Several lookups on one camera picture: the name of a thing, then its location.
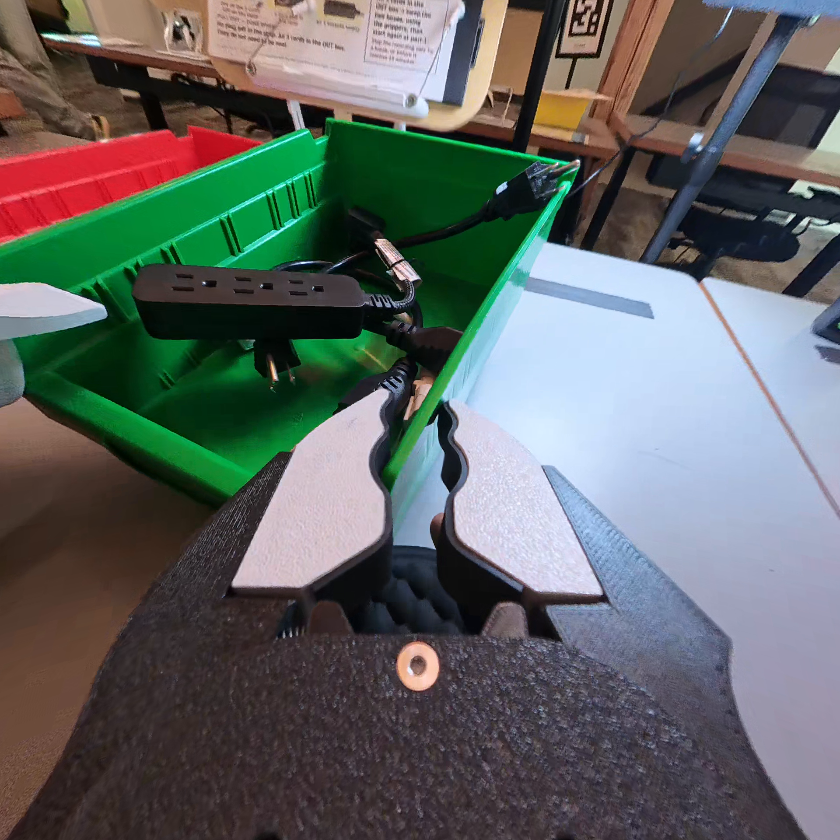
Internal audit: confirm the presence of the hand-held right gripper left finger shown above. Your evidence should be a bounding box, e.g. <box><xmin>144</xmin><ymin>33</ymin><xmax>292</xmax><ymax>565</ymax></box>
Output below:
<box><xmin>231</xmin><ymin>390</ymin><xmax>395</xmax><ymax>595</ymax></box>

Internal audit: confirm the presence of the black power cord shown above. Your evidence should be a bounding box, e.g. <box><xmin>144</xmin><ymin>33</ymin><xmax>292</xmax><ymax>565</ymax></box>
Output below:
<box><xmin>252</xmin><ymin>322</ymin><xmax>466</xmax><ymax>421</ymax></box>
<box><xmin>272</xmin><ymin>157</ymin><xmax>583</xmax><ymax>277</ymax></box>

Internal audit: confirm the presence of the black power strip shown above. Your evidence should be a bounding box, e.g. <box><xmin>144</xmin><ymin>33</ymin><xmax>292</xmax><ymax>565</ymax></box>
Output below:
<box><xmin>131</xmin><ymin>264</ymin><xmax>368</xmax><ymax>342</ymax></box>

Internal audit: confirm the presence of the wooden top office desk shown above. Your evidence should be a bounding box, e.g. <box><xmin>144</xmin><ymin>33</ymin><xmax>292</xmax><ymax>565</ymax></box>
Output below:
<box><xmin>610</xmin><ymin>112</ymin><xmax>840</xmax><ymax>296</ymax></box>
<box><xmin>42</xmin><ymin>36</ymin><xmax>621</xmax><ymax>172</ymax></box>

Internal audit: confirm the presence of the yellow cardboard box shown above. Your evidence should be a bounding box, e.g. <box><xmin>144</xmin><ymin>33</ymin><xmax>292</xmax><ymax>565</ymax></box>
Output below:
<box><xmin>533</xmin><ymin>88</ymin><xmax>613</xmax><ymax>130</ymax></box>

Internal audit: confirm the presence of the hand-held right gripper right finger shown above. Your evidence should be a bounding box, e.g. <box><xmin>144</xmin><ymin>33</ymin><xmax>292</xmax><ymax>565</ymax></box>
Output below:
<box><xmin>438</xmin><ymin>400</ymin><xmax>605</xmax><ymax>601</ymax></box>

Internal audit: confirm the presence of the red plastic bin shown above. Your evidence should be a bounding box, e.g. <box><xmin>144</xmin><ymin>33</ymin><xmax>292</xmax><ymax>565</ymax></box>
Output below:
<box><xmin>0</xmin><ymin>126</ymin><xmax>265</xmax><ymax>245</ymax></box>

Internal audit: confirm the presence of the white document stand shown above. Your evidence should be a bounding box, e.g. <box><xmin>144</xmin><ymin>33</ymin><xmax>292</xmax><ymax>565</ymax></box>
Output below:
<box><xmin>209</xmin><ymin>0</ymin><xmax>511</xmax><ymax>135</ymax></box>

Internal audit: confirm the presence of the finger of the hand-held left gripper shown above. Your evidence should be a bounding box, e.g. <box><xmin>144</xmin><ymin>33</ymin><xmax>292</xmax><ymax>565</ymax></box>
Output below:
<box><xmin>0</xmin><ymin>282</ymin><xmax>109</xmax><ymax>341</ymax></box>
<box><xmin>0</xmin><ymin>341</ymin><xmax>27</xmax><ymax>409</ymax></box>

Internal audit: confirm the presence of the black office chair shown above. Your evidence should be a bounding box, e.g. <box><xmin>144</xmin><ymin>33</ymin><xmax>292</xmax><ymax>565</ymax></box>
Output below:
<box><xmin>675</xmin><ymin>189</ymin><xmax>823</xmax><ymax>278</ymax></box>

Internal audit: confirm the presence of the black framed tag sign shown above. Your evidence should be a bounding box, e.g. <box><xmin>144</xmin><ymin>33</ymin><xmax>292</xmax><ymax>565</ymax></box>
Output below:
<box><xmin>555</xmin><ymin>0</ymin><xmax>616</xmax><ymax>89</ymax></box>

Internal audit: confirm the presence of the wooden post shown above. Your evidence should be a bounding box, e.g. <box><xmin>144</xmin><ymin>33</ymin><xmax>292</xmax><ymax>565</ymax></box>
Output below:
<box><xmin>591</xmin><ymin>0</ymin><xmax>677</xmax><ymax>129</ymax></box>

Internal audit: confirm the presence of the black mesh wrist pad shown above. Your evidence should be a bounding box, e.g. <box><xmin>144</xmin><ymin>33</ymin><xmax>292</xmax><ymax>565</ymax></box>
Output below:
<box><xmin>364</xmin><ymin>546</ymin><xmax>475</xmax><ymax>636</ymax></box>

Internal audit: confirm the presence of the green plastic bin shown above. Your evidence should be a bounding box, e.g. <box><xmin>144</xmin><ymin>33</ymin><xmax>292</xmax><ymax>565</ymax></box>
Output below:
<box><xmin>0</xmin><ymin>118</ymin><xmax>580</xmax><ymax>508</ymax></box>

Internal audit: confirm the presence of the printed instruction sheet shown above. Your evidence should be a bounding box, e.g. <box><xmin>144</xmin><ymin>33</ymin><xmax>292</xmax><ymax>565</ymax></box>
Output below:
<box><xmin>209</xmin><ymin>0</ymin><xmax>468</xmax><ymax>101</ymax></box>

